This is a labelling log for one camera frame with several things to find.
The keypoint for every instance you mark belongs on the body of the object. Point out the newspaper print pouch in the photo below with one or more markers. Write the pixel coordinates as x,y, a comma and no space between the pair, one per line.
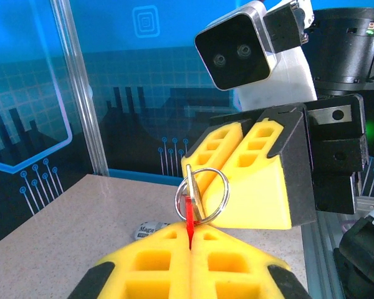
146,231

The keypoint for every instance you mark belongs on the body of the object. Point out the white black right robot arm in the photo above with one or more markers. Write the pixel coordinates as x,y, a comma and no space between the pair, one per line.
361,255

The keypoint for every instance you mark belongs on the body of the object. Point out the aluminium corner post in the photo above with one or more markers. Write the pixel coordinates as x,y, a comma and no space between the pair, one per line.
81,93

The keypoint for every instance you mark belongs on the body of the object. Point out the silver key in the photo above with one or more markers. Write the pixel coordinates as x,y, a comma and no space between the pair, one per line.
194,187

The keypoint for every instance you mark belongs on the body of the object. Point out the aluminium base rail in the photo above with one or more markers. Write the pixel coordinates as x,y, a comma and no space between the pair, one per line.
321,249

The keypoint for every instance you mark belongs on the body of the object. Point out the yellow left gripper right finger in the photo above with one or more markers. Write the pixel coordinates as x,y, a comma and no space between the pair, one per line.
202,249

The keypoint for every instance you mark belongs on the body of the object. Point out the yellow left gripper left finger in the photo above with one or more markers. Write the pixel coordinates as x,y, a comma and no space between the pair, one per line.
177,246

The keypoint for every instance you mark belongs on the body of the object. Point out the metal keyring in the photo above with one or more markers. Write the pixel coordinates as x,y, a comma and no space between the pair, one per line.
227,191

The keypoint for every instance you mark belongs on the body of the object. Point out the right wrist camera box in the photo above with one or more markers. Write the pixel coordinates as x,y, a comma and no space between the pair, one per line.
233,62

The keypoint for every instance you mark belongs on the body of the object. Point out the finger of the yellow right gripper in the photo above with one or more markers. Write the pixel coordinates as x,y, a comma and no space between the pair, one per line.
224,127
261,199

